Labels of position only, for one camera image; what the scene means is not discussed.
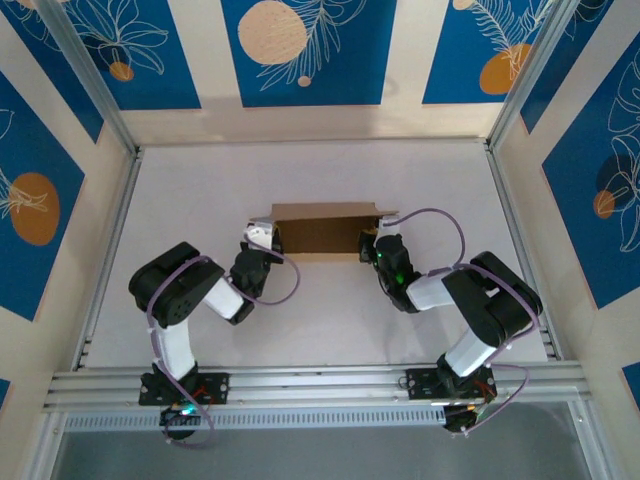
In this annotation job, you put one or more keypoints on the brown cardboard box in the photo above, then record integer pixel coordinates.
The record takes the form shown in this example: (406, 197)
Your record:
(320, 240)

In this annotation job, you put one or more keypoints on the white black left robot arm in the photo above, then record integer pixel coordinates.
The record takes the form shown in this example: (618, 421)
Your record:
(175, 350)

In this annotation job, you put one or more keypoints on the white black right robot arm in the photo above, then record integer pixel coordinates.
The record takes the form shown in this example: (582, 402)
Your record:
(470, 350)

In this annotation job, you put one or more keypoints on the black left controller board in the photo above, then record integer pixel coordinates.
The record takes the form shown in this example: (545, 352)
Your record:
(180, 421)

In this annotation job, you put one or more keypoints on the black controller board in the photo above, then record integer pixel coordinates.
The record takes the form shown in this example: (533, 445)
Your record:
(180, 421)
(462, 420)

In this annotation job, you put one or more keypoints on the black right controller board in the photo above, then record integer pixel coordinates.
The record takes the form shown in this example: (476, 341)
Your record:
(462, 420)

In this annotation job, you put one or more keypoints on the blue poster with beige circle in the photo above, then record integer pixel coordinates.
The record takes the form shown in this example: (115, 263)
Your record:
(240, 50)

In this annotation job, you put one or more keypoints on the blue poster with orange circle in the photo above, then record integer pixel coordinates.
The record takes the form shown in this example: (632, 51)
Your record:
(590, 225)
(450, 50)
(30, 150)

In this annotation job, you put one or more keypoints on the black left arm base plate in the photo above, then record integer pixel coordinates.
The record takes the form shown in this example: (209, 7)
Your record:
(220, 387)

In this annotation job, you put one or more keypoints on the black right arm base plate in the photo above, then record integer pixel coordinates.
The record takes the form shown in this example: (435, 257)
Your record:
(420, 385)

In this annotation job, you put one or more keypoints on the aluminium mounting rail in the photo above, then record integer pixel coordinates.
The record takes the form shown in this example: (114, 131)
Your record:
(320, 382)

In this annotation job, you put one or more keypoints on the blue flower wall poster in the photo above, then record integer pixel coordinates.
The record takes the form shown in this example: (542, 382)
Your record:
(62, 75)
(165, 75)
(580, 30)

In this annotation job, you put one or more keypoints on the aluminium corner post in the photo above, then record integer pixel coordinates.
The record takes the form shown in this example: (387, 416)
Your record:
(530, 75)
(90, 75)

